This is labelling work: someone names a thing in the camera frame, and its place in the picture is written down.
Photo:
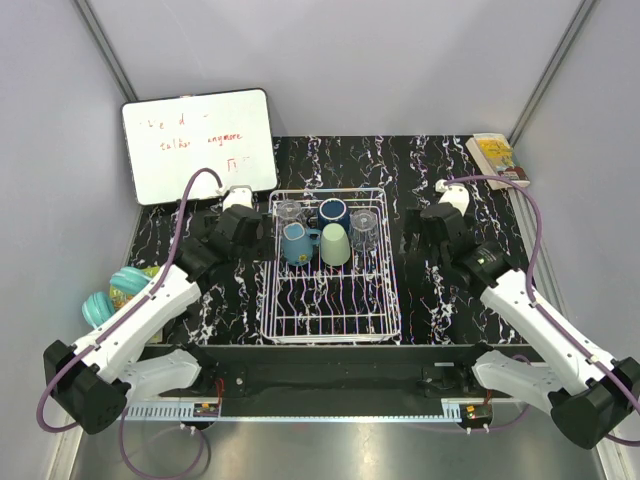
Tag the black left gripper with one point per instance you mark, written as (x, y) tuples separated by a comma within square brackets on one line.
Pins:
[(262, 248)]

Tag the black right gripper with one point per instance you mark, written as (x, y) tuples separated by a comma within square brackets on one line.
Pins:
[(413, 224)]

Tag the clear glass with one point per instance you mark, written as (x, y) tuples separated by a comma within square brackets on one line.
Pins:
[(364, 231), (288, 212)]

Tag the light blue dotted mug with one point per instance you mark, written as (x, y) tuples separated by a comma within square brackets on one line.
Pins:
[(298, 243)]

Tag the pale green cup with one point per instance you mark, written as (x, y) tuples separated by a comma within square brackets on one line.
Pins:
[(335, 249)]

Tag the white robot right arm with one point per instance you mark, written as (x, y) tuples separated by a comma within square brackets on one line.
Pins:
[(585, 390)]

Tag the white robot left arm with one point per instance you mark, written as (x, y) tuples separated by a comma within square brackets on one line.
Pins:
[(95, 378)]

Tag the dark blue ceramic mug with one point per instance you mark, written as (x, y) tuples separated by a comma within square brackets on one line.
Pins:
[(333, 211)]

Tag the white dry-erase board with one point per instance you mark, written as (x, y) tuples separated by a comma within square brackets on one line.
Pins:
[(168, 140)]

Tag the yellow paperback book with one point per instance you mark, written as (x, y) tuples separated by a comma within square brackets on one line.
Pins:
[(494, 156)]

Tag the teal headphones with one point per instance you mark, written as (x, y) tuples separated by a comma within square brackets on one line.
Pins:
[(99, 307)]

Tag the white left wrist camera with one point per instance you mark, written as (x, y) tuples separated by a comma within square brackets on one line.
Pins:
[(235, 195)]

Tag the white wire dish rack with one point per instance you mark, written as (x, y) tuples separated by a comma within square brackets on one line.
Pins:
[(316, 303)]

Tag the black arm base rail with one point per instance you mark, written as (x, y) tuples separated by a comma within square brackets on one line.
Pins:
[(335, 383)]

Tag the white slotted cable duct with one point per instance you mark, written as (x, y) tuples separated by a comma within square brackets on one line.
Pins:
[(173, 411)]

